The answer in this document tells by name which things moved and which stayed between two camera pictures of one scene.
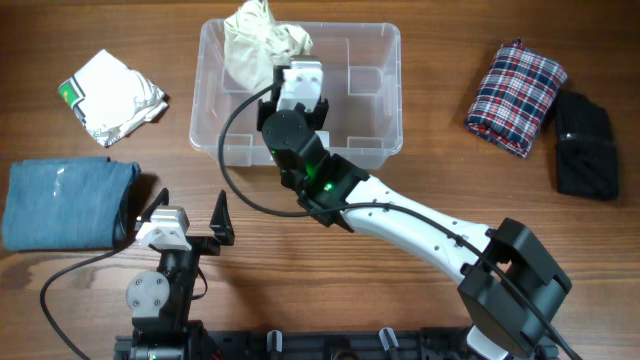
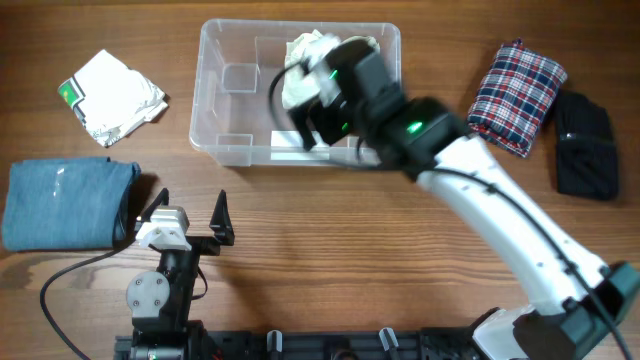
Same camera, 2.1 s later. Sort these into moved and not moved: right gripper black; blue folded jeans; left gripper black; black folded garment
Moved: right gripper black
Not moved: black folded garment; blue folded jeans; left gripper black
